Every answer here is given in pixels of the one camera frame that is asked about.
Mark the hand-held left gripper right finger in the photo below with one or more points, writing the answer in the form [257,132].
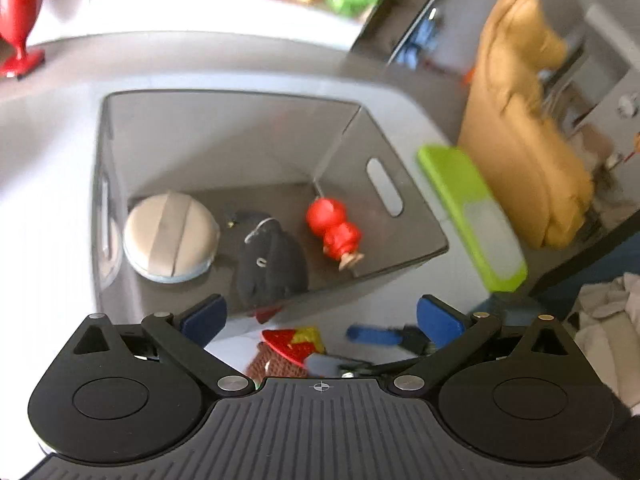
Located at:
[440,322]

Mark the white cloth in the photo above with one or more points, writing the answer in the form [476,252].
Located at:
[610,330]

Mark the red toy figure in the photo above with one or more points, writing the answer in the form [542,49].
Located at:
[335,230]

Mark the black pouch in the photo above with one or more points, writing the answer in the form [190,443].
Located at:
[270,265]

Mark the tall display cabinet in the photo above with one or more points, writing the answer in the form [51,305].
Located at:
[395,10]

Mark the round beige pouch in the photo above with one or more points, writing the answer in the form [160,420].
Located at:
[170,237]

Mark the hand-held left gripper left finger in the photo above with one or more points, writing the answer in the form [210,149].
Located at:
[205,317]

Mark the yellow sofa chair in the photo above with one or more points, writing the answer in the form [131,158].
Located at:
[515,125]

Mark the blue toy figure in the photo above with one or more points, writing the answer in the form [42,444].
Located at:
[420,40]

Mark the red floor vase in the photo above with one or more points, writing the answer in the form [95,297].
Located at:
[20,5]

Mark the brown knitted item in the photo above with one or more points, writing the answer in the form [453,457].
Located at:
[272,365]

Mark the grey storage bin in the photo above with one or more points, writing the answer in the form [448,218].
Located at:
[225,145]

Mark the red yellow toy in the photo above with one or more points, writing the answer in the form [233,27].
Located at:
[295,342]

